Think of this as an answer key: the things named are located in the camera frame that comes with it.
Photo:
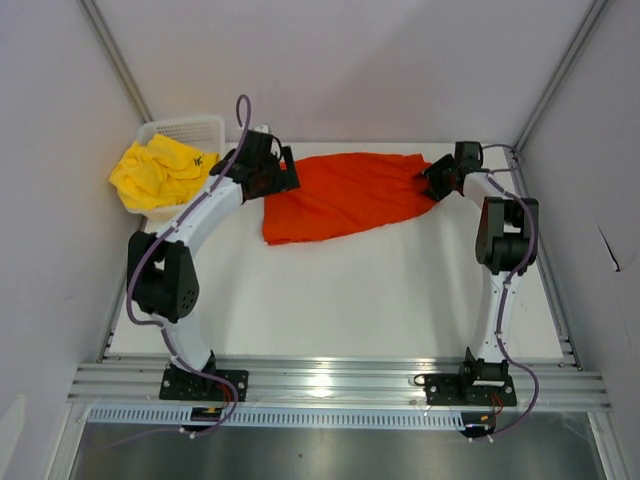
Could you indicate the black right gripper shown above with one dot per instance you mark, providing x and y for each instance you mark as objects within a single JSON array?
[{"x": 431, "y": 173}]

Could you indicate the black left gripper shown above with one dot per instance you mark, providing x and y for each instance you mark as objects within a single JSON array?
[{"x": 283, "y": 182}]

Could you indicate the orange shorts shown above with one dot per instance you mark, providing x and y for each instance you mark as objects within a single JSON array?
[{"x": 344, "y": 194}]

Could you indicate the yellow shorts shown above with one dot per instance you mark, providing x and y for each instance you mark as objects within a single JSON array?
[{"x": 161, "y": 173}]

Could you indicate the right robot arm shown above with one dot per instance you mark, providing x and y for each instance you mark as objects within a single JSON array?
[{"x": 506, "y": 246}]

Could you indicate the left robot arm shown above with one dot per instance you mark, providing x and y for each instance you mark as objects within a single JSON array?
[{"x": 162, "y": 284}]

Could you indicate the white plastic basket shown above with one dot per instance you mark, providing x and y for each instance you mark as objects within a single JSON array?
[{"x": 204, "y": 132}]

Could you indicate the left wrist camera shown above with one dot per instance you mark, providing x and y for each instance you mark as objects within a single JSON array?
[{"x": 263, "y": 129}]

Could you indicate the aluminium mounting rail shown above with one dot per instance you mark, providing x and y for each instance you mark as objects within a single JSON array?
[{"x": 338, "y": 383}]

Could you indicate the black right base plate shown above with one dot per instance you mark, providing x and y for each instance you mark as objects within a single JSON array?
[{"x": 442, "y": 389}]

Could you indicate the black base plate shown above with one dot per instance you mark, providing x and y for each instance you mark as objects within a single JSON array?
[
  {"x": 442, "y": 389},
  {"x": 180, "y": 385}
]

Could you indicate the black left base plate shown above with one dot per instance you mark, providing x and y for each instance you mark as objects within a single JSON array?
[{"x": 180, "y": 385}]

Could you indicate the right aluminium frame post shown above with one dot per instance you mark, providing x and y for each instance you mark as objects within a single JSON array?
[{"x": 593, "y": 16}]

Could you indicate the aluminium frame post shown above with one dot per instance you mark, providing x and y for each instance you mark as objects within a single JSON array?
[
  {"x": 109, "y": 47},
  {"x": 593, "y": 16}
]

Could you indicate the slotted cable duct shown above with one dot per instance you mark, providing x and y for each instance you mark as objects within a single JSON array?
[{"x": 411, "y": 419}]

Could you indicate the left aluminium frame post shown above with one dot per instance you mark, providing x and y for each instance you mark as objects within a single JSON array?
[{"x": 109, "y": 47}]

